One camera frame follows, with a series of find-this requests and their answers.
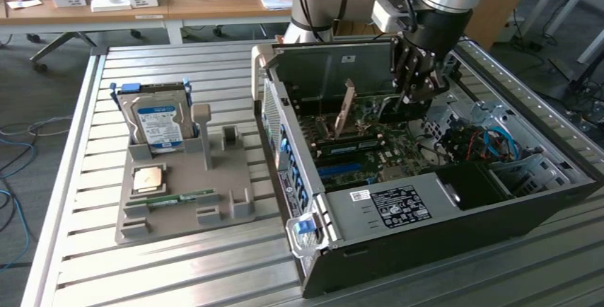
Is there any CPU socket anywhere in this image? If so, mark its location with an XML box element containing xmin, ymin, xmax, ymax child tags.
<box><xmin>320</xmin><ymin>114</ymin><xmax>367</xmax><ymax>139</ymax></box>

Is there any green motherboard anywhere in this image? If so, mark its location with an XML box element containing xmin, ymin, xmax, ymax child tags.
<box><xmin>296</xmin><ymin>93</ymin><xmax>454</xmax><ymax>193</ymax></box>

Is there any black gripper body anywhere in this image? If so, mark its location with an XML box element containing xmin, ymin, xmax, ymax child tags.
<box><xmin>403</xmin><ymin>5</ymin><xmax>474</xmax><ymax>57</ymax></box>

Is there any grey parts rack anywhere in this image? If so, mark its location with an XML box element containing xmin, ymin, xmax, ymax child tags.
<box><xmin>115</xmin><ymin>103</ymin><xmax>258</xmax><ymax>246</ymax></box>

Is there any grey power supply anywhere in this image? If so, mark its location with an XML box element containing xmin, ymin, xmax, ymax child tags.
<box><xmin>324</xmin><ymin>174</ymin><xmax>462</xmax><ymax>243</ymax></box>

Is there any green graphics card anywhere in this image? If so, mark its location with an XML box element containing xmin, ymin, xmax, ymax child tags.
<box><xmin>331</xmin><ymin>78</ymin><xmax>430</xmax><ymax>140</ymax></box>

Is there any CPU chip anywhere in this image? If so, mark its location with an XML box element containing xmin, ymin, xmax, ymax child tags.
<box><xmin>131</xmin><ymin>167</ymin><xmax>167</xmax><ymax>195</ymax></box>

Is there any blue disk wire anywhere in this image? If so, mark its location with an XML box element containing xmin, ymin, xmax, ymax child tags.
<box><xmin>483</xmin><ymin>127</ymin><xmax>523</xmax><ymax>162</ymax></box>

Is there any blue expansion slot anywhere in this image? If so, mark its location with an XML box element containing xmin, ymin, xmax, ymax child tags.
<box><xmin>316</xmin><ymin>161</ymin><xmax>366</xmax><ymax>178</ymax></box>

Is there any blue case latch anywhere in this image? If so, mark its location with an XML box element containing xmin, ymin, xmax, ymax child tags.
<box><xmin>292</xmin><ymin>216</ymin><xmax>316</xmax><ymax>236</ymax></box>

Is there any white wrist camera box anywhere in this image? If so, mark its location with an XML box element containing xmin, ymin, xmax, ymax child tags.
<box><xmin>371</xmin><ymin>0</ymin><xmax>412</xmax><ymax>33</ymax></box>

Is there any open black PC case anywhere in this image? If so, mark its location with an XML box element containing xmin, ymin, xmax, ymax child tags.
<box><xmin>251</xmin><ymin>30</ymin><xmax>604</xmax><ymax>299</ymax></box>

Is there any grey floor cable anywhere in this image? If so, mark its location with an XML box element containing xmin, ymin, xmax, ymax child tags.
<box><xmin>0</xmin><ymin>115</ymin><xmax>75</xmax><ymax>137</ymax></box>

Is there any hard disk with blue rails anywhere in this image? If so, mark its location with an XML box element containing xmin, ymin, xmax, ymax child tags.
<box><xmin>108</xmin><ymin>79</ymin><xmax>199</xmax><ymax>154</ymax></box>

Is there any blue floor cable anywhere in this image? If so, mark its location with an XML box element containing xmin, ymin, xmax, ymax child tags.
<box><xmin>0</xmin><ymin>139</ymin><xmax>38</xmax><ymax>272</ymax></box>

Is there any green RAM stick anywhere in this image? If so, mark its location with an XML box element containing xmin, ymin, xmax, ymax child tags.
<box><xmin>320</xmin><ymin>139</ymin><xmax>383</xmax><ymax>158</ymax></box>
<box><xmin>126</xmin><ymin>189</ymin><xmax>215</xmax><ymax>206</ymax></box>

